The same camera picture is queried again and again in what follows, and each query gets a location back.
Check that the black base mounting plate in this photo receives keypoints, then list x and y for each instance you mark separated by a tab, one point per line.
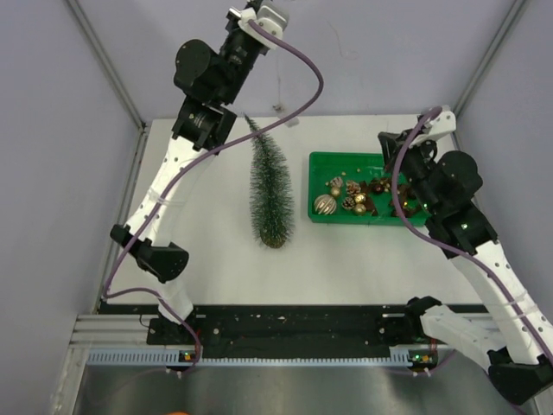
313	347

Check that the right aluminium frame post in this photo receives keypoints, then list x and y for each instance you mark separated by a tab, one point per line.
499	40

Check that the aluminium frame post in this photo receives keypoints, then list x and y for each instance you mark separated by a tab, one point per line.
104	61
499	40

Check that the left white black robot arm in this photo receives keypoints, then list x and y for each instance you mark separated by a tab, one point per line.
210	80

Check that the large silver gold bauble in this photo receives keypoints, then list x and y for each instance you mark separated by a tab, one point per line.
325	204

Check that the green plastic tray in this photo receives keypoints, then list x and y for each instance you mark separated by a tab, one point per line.
328	173

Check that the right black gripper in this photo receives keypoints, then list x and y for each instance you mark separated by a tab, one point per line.
387	141

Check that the small green christmas tree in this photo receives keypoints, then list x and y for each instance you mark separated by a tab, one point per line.
271	198

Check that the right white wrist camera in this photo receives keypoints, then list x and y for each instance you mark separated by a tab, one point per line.
438	127

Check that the left aluminium frame post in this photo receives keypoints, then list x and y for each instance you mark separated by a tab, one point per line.
104	61

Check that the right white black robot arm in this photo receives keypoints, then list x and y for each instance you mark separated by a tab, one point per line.
517	359

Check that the small gold bauble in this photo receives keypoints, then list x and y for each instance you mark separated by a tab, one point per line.
360	209

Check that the grey slotted cable duct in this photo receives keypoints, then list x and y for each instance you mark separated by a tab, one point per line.
150	357

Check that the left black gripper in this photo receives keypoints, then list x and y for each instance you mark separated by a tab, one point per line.
231	24

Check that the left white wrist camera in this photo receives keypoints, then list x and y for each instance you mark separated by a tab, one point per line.
260	19

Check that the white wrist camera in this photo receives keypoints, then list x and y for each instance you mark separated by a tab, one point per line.
438	127
260	19

